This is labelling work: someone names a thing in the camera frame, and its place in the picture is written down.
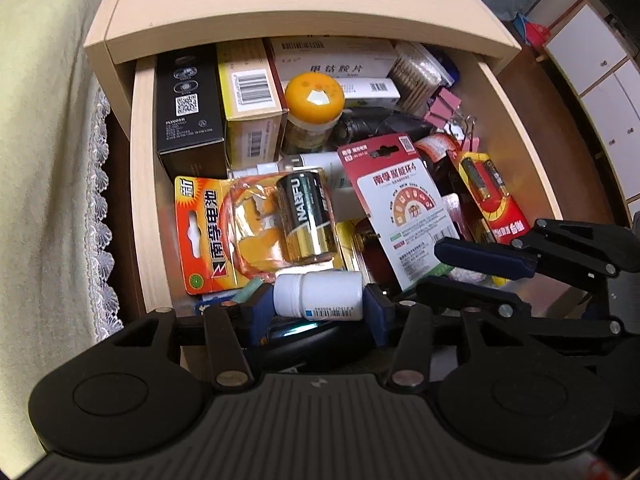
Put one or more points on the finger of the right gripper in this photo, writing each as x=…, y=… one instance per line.
x=492, y=259
x=442, y=294

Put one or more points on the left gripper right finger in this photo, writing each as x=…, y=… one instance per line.
x=408, y=323

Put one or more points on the red white hanging card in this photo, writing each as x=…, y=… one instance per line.
x=402, y=203

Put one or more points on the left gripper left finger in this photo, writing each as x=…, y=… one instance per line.
x=229, y=331

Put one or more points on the small white box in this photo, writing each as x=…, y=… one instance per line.
x=369, y=92

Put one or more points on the beige wooden nightstand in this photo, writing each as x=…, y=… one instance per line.
x=125, y=30

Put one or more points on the pink binder clips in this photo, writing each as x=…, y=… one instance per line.
x=445, y=113

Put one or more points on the cotton swab container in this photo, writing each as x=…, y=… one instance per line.
x=416, y=77

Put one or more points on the white pill bottle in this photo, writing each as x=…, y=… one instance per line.
x=319, y=296

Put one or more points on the red AA battery pack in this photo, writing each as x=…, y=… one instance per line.
x=490, y=197

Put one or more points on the black box with QR code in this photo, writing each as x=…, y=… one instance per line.
x=189, y=114

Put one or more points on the white drawer cabinet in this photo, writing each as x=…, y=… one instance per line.
x=605, y=79

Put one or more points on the orange Nanfu battery pack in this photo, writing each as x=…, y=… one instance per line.
x=230, y=232

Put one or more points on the orange lid jar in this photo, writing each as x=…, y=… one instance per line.
x=315, y=104

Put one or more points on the black gold Nanfu battery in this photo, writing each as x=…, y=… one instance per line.
x=306, y=217

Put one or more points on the yellow white medicine box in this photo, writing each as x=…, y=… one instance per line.
x=253, y=100

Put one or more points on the black flashlight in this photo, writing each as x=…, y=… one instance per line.
x=362, y=123

